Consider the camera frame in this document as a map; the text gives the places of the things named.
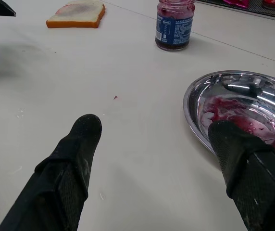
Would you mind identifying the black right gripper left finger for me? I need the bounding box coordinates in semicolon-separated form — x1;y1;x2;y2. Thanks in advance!
0;114;102;231

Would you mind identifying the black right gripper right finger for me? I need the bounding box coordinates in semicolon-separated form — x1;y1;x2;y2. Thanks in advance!
207;120;275;231

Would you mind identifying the white bread slice with jam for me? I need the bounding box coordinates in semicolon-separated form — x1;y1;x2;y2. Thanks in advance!
46;0;106;30

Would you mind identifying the glass jam jar blue label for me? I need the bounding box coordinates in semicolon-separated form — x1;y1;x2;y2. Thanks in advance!
154;0;196;51

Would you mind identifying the round stainless steel plate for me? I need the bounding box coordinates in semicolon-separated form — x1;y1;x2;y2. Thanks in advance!
183;70;275;169

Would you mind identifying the black textured mat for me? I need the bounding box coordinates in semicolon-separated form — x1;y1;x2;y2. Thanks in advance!
196;0;275;24

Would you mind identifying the pink foil package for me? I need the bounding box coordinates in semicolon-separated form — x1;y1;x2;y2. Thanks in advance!
222;0;249;9

